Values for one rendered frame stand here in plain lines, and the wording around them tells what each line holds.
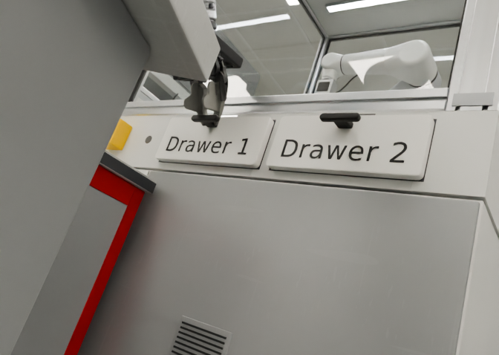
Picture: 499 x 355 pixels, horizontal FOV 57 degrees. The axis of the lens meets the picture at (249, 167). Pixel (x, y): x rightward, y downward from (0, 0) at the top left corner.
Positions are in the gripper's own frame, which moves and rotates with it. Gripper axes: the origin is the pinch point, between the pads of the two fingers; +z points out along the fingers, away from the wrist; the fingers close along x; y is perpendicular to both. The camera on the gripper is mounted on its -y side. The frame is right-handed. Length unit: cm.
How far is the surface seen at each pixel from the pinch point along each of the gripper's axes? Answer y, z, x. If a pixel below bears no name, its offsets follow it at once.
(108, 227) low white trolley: 20.9, 20.5, -11.2
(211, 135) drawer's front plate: 1.0, 3.4, 0.5
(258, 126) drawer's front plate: -0.3, 1.6, 12.4
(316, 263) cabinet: 12.2, 22.6, 32.0
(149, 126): -2.3, 1.9, -23.2
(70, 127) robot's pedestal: 57, -3, 38
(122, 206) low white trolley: 17.0, 16.8, -11.2
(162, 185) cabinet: 6.4, 14.3, -10.1
